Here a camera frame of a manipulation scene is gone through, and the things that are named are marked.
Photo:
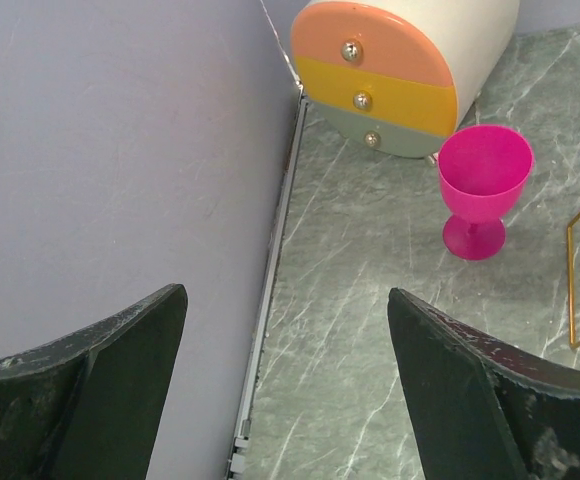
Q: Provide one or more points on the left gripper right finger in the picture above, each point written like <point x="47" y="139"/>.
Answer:
<point x="481" y="408"/>

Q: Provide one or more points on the cream cylindrical box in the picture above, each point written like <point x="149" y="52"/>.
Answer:
<point x="399" y="76"/>

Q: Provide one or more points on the pink plastic goblet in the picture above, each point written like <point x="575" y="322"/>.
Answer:
<point x="483" y="170"/>

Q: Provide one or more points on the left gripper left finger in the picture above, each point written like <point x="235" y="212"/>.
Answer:
<point x="88" y="405"/>

